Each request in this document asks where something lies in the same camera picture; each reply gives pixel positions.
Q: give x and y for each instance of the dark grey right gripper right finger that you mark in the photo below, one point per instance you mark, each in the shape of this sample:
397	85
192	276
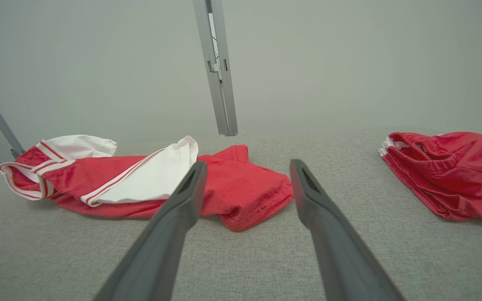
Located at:
337	251

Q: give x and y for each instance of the red shorts with white stripe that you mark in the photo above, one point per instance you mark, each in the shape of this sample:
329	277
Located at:
458	175

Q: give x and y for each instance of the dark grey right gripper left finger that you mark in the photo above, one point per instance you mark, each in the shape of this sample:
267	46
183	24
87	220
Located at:
161	242

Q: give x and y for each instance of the red and white jersey shirt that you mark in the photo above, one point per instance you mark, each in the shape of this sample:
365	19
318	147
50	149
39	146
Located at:
241	188

